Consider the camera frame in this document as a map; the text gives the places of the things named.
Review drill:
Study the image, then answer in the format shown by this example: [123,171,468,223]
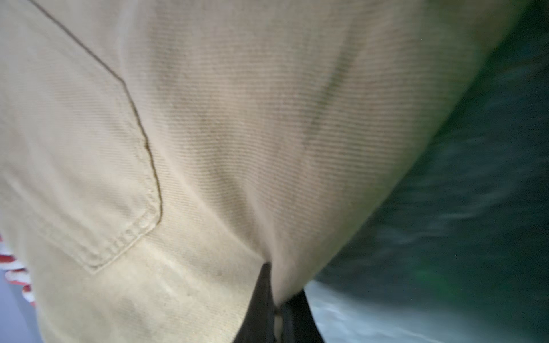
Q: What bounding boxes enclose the green plastic basket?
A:
[306,1,548,342]

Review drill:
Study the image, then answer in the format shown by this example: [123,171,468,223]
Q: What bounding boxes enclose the khaki pants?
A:
[1,1,528,342]

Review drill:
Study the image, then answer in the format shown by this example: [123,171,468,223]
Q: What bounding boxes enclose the red white work glove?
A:
[1,238,36,307]

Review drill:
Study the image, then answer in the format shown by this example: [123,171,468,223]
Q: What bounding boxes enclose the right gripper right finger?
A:
[281,290,325,343]

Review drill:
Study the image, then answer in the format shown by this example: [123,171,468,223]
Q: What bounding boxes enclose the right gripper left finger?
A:
[233,263,276,343]

